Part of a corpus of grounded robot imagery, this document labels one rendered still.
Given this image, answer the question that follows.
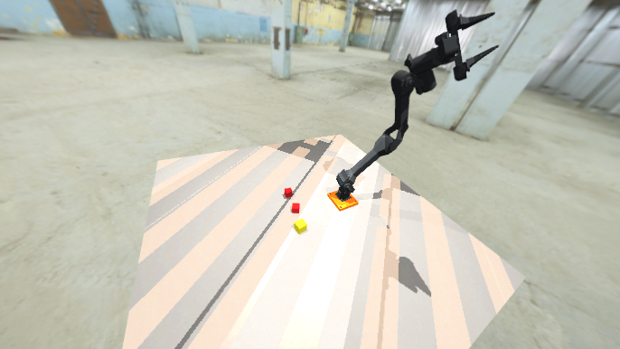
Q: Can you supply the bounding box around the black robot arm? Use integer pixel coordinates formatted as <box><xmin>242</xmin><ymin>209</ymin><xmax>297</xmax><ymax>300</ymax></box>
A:
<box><xmin>335</xmin><ymin>31</ymin><xmax>459</xmax><ymax>202</ymax></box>

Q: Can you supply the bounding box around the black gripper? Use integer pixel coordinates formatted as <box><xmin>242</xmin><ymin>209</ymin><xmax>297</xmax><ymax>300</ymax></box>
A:
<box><xmin>427</xmin><ymin>10</ymin><xmax>499</xmax><ymax>81</ymax></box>

